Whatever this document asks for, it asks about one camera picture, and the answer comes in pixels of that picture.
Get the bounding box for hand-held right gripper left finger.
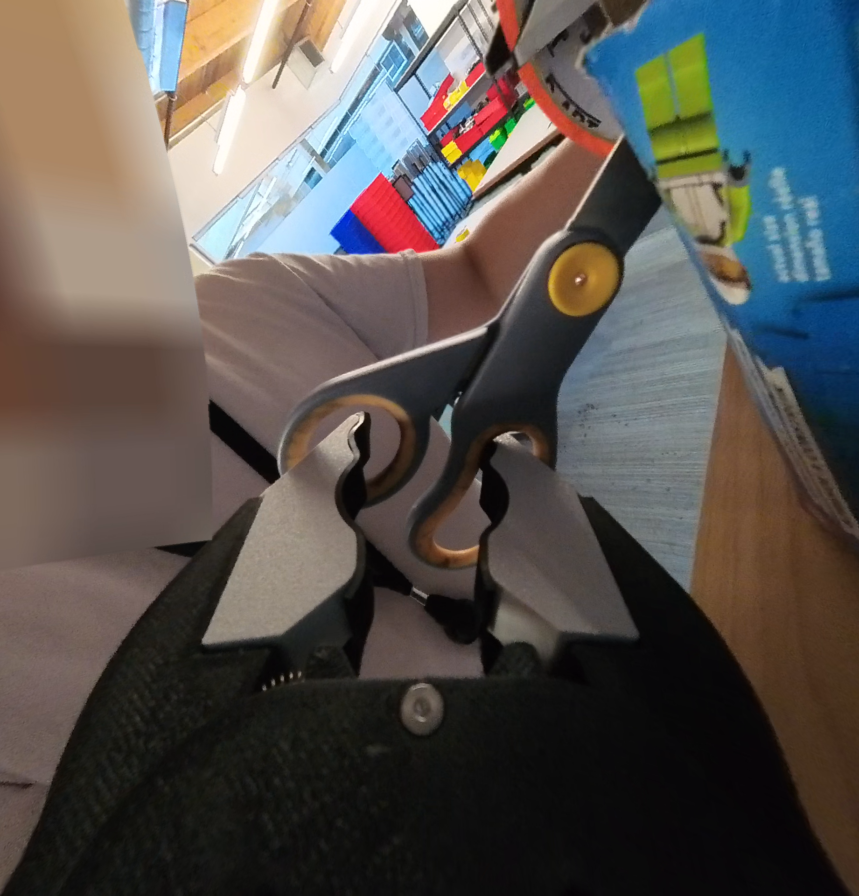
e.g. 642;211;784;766
203;413;374;659

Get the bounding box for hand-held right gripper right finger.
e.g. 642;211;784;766
475;434;640;659

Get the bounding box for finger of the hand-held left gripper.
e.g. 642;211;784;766
511;0;637;60

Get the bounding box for orange tape roll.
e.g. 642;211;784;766
493;0;623;158

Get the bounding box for grey yellow scissors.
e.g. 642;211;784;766
279;133;664;571

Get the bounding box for small blue toy box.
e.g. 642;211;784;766
577;0;859;554

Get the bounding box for person's left forearm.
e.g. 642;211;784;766
430;133;612;372

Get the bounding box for black badge reel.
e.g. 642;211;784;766
402;581;489;648

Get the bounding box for red yellow storage bins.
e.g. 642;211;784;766
423;63;535;190

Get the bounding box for white shirt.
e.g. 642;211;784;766
0;250;444;813

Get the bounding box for stack of red bins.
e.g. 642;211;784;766
349;175;440;256

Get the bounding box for stack of blue bins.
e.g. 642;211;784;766
329;210;374;256

